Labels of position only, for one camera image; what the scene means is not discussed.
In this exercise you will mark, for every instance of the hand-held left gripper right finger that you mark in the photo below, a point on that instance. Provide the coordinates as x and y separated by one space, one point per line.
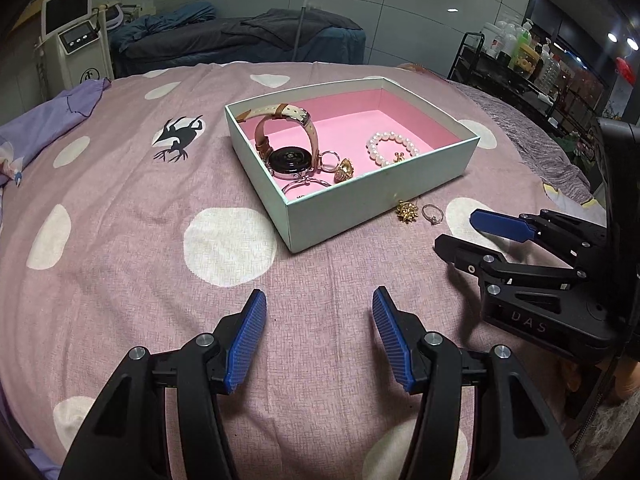
392 340

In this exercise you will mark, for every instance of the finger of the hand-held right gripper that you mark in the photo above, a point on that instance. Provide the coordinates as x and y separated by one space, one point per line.
465 252
500 224

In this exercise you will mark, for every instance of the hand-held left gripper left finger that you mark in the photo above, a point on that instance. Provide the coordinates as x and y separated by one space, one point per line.
245 340

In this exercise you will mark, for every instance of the pale green box pink lining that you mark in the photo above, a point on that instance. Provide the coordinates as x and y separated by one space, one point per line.
360 125

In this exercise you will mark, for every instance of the silver bangle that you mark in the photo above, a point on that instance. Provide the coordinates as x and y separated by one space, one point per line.
300 181

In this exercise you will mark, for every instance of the white yellow printed cloth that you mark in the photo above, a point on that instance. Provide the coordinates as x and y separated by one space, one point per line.
575 200

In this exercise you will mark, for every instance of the grey fringed blanket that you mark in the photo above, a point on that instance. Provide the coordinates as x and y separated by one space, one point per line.
525 135

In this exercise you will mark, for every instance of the pink polka dot bedsheet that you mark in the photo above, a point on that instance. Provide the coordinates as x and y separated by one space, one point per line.
150 260

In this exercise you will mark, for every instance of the black shelf cart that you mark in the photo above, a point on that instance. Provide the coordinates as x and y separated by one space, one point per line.
480 70

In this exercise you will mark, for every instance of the group of bottles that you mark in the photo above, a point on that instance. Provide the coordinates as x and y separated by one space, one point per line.
520 45

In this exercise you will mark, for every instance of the white pole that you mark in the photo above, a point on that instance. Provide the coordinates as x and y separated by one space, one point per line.
306 0

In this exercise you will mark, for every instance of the purple floral blanket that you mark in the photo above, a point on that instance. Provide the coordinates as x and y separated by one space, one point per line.
45 120

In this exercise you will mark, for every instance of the bed with dark blue blanket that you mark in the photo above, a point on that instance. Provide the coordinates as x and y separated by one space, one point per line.
240 35

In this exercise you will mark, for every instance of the white machine with screen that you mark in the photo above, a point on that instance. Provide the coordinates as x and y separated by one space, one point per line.
75 35

